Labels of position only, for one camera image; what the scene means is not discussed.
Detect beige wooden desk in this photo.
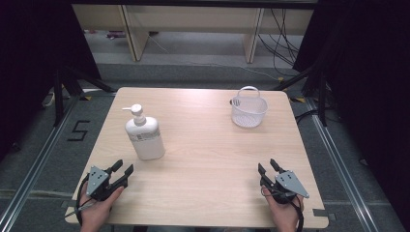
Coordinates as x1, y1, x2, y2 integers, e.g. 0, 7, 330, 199
71, 3, 315, 64

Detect person's right hand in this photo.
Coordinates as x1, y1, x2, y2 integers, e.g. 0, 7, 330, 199
261, 186, 305, 232

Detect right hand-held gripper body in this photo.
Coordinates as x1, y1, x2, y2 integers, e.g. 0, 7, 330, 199
260, 170, 310, 205

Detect person's left hand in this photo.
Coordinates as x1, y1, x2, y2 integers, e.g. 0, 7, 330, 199
78, 186, 125, 232

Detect black metal stand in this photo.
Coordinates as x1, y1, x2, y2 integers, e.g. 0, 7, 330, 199
274, 62, 330, 128
52, 66, 117, 128

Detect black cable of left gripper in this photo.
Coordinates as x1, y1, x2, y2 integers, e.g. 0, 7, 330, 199
74, 173, 95, 226

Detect white pump bottle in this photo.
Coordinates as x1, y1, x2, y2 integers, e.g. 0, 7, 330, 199
121, 103, 166, 161

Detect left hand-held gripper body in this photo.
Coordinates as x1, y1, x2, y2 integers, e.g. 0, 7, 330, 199
85, 165, 130, 202

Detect silver floor rail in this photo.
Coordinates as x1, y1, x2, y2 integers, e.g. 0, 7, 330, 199
306, 96, 380, 232
0, 96, 81, 232

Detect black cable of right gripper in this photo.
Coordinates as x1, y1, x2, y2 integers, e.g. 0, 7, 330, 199
260, 187, 306, 232

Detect black cables on floor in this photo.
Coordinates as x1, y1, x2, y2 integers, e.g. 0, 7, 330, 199
257, 8, 303, 77

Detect white plastic basket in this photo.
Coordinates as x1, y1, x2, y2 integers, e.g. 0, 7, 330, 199
229, 85, 269, 129

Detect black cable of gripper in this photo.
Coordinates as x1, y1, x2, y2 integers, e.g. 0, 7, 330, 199
260, 187, 306, 232
74, 173, 95, 226

